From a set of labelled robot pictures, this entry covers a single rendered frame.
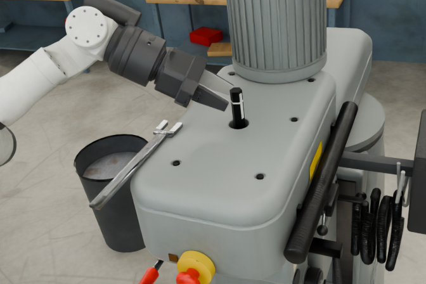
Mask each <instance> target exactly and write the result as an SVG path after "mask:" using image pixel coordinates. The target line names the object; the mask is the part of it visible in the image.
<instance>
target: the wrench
mask: <svg viewBox="0 0 426 284"><path fill-rule="evenodd" d="M167 126H168V121H167V120H163V121H162V122H161V124H160V125H159V126H158V127H157V128H156V130H154V131H153V135H155V136H154V137H153V138H152V139H151V140H150V141H149V142H148V143H147V144H146V145H145V146H144V147H143V149H142V150H141V151H140V152H139V153H138V154H137V155H136V156H135V157H134V158H133V159H132V160H131V161H130V162H129V163H128V164H127V165H126V166H125V167H124V168H123V169H122V170H121V171H120V172H119V173H118V174H117V175H116V176H115V177H114V179H113V180H112V181H111V182H110V183H109V184H108V185H107V186H106V187H105V188H104V189H103V190H102V191H101V192H100V194H99V195H98V196H97V197H96V198H95V199H94V200H93V201H92V202H91V203H90V204H89V207H90V208H92V209H97V210H100V209H101V208H102V207H103V206H104V205H105V204H106V203H107V202H108V201H109V199H111V198H112V197H113V196H114V194H115V193H116V192H117V191H118V190H119V189H120V188H121V187H122V185H123V184H124V183H125V182H126V181H127V180H128V179H129V178H130V177H131V176H132V175H133V174H134V173H135V172H136V171H137V169H138V168H139V167H140V166H141V165H142V164H143V163H144V161H145V160H146V159H147V158H148V157H149V156H150V155H151V154H152V153H153V152H154V151H155V150H156V149H157V148H158V147H159V145H160V144H161V143H162V142H163V141H164V140H165V139H166V137H168V138H172V137H173V136H174V135H176V134H177V132H178V131H179V130H180V129H181V128H182V127H183V123H180V122H178V123H177V124H176V125H175V126H174V127H173V128H172V129H171V130H170V131H165V130H164V129H165V128H166V127H167Z"/></svg>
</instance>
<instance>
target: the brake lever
mask: <svg viewBox="0 0 426 284"><path fill-rule="evenodd" d="M163 262H164V261H162V260H160V259H157V261H156V262H155V264H154V265H153V267H152V268H148V269H147V270H146V272H145V274H144V275H143V277H142V279H141V281H140V282H139V284H154V282H155V281H156V279H157V278H158V276H159V273H158V270H159V269H160V267H161V265H162V264H163Z"/></svg>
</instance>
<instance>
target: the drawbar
mask: <svg viewBox="0 0 426 284"><path fill-rule="evenodd" d="M229 91H230V98H231V101H232V102H233V103H239V102H240V93H241V94H242V89H241V88H240V87H233V88H232V89H230V90H229ZM242 100H243V95H242ZM232 102H231V109H232V115H233V125H234V129H243V128H246V127H245V114H244V107H243V115H244V118H243V119H242V113H241V106H240V104H232ZM242 103H243V102H242Z"/></svg>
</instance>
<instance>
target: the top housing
mask: <svg viewBox="0 0 426 284"><path fill-rule="evenodd" d="M217 75H218V76H220V77H222V78H223V79H225V80H227V81H228V82H230V83H232V84H233V85H234V87H240V88H241V89H242V95H243V107H244V114H245V127H246V128H243V129H234V125H233V115H232V109H231V98H230V95H227V94H223V93H220V92H217V91H215V90H212V89H210V90H212V91H213V92H215V93H217V94H219V95H221V96H222V97H224V98H226V99H227V100H229V104H228V106H227V108H226V110H225V111H224V112H223V111H220V110H217V109H215V108H212V107H209V106H206V105H203V104H200V103H197V102H195V101H194V102H193V103H192V104H191V105H190V106H189V107H188V109H187V110H186V111H185V113H184V114H182V116H181V117H180V118H179V119H178V121H177V122H176V123H175V124H174V125H173V126H172V128H173V127H174V126H175V125H176V124H177V123H178V122H180V123H183V127H182V128H181V129H180V130H179V131H178V132H177V134H176V135H174V136H173V137H172V138H168V137H166V139H165V140H164V141H163V142H162V143H161V144H160V145H159V147H158V148H157V149H156V150H155V151H154V152H153V153H152V154H151V155H150V156H149V157H148V158H147V159H146V160H145V161H144V163H143V164H142V165H141V166H140V167H139V168H138V169H137V171H136V172H135V173H134V174H133V176H132V179H131V193H132V198H133V201H134V206H135V209H136V213H137V217H138V221H139V225H140V228H141V233H142V236H143V241H144V243H145V246H146V248H147V250H148V251H149V253H151V255H153V256H154V257H156V258H157V259H160V260H162V261H165V262H170V263H174V264H177V262H172V261H170V260H169V255H168V254H173V255H177V258H178V260H179V259H180V257H181V256H182V254H183V253H184V252H186V251H189V250H192V251H197V252H200V253H202V254H204V255H206V256H207V257H208V258H209V259H210V260H211V261H212V263H213V264H214V267H215V270H216V271H215V274H219V275H223V276H228V277H231V278H236V279H239V280H245V281H256V280H263V279H265V278H269V277H270V276H272V275H274V274H275V273H277V272H278V271H279V270H280V269H281V268H282V267H283V265H284V264H285V263H286V261H287V260H286V259H285V256H284V255H283V251H284V249H285V247H286V244H287V242H288V239H289V237H290V234H291V232H292V229H293V227H294V224H295V222H296V219H297V206H298V204H303V202H304V199H305V197H306V194H307V192H308V189H309V187H310V185H311V181H312V180H313V177H314V174H315V172H316V169H317V167H318V164H319V162H320V160H321V157H322V154H323V152H324V150H325V147H326V144H327V142H328V139H329V137H330V126H331V123H332V122H334V123H335V122H336V83H335V79H334V78H333V76H332V75H331V74H329V73H328V72H326V71H324V70H320V71H319V72H318V73H316V74H314V75H312V76H310V77H308V78H306V79H302V80H300V81H295V82H288V83H282V84H266V83H260V82H254V81H250V80H248V79H245V78H243V77H242V76H240V75H238V74H237V73H236V72H235V70H234V68H233V65H228V66H226V67H224V68H222V69H221V70H220V71H219V72H218V73H217ZM170 130H171V129H170ZM170 130H169V131H170Z"/></svg>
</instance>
